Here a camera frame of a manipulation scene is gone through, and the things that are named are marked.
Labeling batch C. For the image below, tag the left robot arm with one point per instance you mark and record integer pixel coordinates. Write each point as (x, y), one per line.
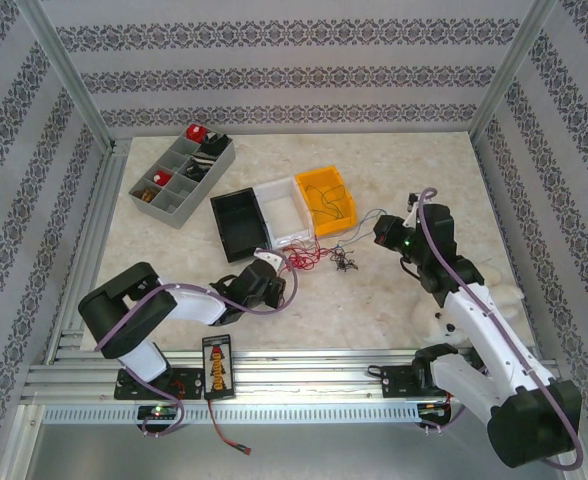
(194, 305)

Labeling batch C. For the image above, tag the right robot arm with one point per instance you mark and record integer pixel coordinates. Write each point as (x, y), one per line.
(479, 320)

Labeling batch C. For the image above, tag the white plastic bin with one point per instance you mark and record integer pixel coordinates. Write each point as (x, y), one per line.
(284, 215)

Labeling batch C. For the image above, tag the yellow plastic bin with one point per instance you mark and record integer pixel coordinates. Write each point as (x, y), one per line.
(334, 227)

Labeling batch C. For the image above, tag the black plastic bin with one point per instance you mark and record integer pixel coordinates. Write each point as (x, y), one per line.
(239, 225)

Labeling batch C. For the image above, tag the white plush toy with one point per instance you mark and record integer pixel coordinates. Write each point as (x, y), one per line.
(499, 295)

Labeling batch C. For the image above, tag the black device with orange print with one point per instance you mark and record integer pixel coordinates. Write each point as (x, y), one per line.
(219, 367)

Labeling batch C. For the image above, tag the grey compartment organizer tray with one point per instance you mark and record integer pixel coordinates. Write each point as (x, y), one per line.
(184, 200)

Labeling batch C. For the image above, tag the black white striped part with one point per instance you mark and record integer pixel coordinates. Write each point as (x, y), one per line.
(199, 166)

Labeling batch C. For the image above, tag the perforated metal strip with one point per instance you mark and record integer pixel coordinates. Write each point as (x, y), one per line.
(284, 414)

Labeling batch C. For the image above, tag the red black lead with plug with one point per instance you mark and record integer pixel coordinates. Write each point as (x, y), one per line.
(216, 422)

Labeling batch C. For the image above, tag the black clip part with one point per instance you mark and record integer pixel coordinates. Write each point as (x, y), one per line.
(213, 143)

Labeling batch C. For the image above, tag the small brown parts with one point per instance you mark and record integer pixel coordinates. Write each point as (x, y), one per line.
(147, 193)

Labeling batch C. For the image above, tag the red and white cap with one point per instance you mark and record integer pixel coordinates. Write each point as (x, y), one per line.
(161, 178)
(195, 133)

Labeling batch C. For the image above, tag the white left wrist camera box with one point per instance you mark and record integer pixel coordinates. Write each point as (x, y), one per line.
(269, 257)

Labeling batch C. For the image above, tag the aluminium front rail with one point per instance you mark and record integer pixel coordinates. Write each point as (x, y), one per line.
(299, 370)

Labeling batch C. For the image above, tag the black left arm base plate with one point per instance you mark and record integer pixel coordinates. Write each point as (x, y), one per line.
(184, 382)

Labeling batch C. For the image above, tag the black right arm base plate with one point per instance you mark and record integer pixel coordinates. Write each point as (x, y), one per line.
(399, 382)

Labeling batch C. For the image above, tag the aluminium side rail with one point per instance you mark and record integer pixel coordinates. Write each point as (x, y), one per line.
(91, 240)

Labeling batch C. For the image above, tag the aluminium frame post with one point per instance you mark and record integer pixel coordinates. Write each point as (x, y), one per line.
(64, 70)
(514, 65)

